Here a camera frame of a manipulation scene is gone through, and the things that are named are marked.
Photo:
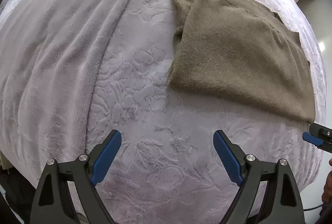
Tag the olive brown knit sweater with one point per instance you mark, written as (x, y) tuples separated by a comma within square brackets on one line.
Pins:
[(241, 51)]

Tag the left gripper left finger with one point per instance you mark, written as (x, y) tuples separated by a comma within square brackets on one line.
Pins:
[(52, 201)]

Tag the lavender embossed bed cover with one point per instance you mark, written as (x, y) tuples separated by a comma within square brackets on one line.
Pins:
[(167, 170)]

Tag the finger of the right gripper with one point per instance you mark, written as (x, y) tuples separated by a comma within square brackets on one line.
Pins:
[(319, 136)]

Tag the person's right hand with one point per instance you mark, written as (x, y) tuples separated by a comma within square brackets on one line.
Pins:
[(327, 189)]

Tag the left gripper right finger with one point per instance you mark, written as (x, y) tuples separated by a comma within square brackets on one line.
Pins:
[(281, 202)]

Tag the light grey fleece blanket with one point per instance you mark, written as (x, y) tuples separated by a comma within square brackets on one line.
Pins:
[(51, 51)]

